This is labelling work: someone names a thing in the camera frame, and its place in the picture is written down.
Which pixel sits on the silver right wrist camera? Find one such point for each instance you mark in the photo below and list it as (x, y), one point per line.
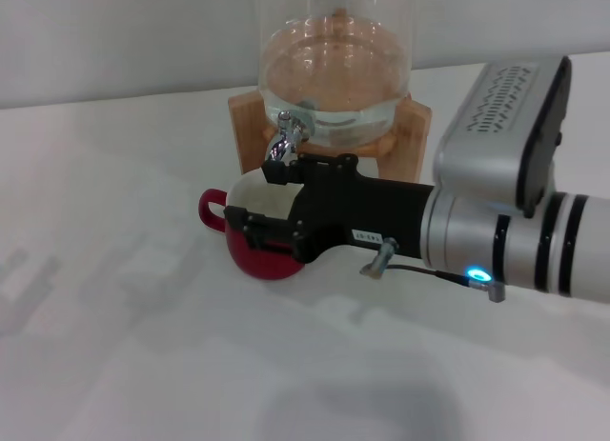
(500, 136)

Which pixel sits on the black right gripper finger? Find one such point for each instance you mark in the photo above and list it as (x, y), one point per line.
(262, 231)
(281, 172)

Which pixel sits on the glass water dispenser jar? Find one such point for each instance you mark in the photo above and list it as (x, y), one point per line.
(333, 65)

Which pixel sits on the red ceramic cup white inside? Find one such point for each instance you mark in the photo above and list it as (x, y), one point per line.
(259, 265)

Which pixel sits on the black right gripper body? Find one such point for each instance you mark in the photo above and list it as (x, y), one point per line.
(362, 212)

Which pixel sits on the chrome faucet tap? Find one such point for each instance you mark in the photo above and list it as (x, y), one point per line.
(286, 136)

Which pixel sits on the wooden dispenser stand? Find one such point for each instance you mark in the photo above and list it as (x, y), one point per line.
(410, 146)

